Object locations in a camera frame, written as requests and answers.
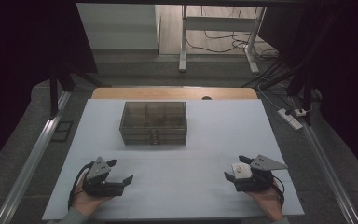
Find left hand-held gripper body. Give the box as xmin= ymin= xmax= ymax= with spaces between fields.
xmin=81 ymin=156 xmax=126 ymax=198

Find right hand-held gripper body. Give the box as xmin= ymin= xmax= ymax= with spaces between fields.
xmin=233 ymin=154 xmax=289 ymax=192

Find small white jewellery box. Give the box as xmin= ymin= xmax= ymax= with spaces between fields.
xmin=231 ymin=162 xmax=253 ymax=180

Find smoky transparent drawer box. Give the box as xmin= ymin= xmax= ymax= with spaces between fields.
xmin=118 ymin=101 xmax=188 ymax=147

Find person's left hand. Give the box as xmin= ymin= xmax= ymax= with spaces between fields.
xmin=71 ymin=178 xmax=116 ymax=217

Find person's right hand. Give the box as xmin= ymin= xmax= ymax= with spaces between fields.
xmin=244 ymin=182 xmax=285 ymax=222

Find white foam board mat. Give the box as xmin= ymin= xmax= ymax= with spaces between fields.
xmin=42 ymin=98 xmax=306 ymax=221

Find white power strip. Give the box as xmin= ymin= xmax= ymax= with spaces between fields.
xmin=277 ymin=107 xmax=304 ymax=131

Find black metal stand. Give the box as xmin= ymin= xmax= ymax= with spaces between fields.
xmin=241 ymin=59 xmax=315 ymax=127
xmin=48 ymin=62 xmax=113 ymax=119

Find black curtain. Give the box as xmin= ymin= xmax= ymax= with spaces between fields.
xmin=0 ymin=0 xmax=99 ymax=175
xmin=257 ymin=0 xmax=358 ymax=185

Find left hand-held gripper black cable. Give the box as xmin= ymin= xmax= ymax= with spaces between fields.
xmin=67 ymin=161 xmax=95 ymax=211

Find hand-held gripper black cable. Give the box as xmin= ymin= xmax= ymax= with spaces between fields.
xmin=271 ymin=175 xmax=286 ymax=209
xmin=67 ymin=161 xmax=95 ymax=211

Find right hand-held gripper black cable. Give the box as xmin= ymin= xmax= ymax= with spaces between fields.
xmin=271 ymin=175 xmax=286 ymax=209

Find white power cable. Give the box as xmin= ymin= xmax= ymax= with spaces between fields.
xmin=256 ymin=83 xmax=282 ymax=112

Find aluminium floor rail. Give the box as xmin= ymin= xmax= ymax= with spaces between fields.
xmin=287 ymin=96 xmax=358 ymax=224
xmin=0 ymin=91 xmax=73 ymax=224

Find black floor cables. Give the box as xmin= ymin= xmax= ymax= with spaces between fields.
xmin=186 ymin=6 xmax=279 ymax=62

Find white metal desk frame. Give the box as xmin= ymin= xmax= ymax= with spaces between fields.
xmin=178 ymin=4 xmax=268 ymax=75

